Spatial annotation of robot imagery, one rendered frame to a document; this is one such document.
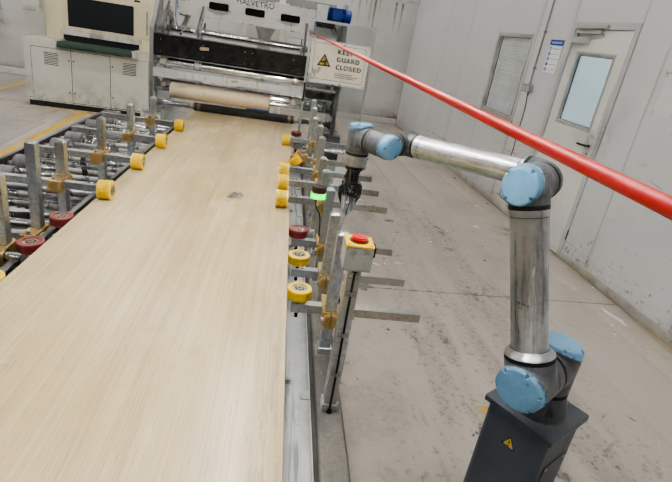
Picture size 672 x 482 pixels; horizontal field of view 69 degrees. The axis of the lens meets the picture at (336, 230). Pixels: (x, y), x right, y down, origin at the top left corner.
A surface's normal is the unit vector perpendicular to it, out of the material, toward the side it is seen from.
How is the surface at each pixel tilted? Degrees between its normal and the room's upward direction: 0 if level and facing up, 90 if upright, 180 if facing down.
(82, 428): 0
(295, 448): 0
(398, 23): 90
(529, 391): 95
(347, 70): 90
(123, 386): 0
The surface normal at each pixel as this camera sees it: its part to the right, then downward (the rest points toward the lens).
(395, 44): 0.13, 0.39
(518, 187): -0.73, 0.02
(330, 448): 0.15, -0.92
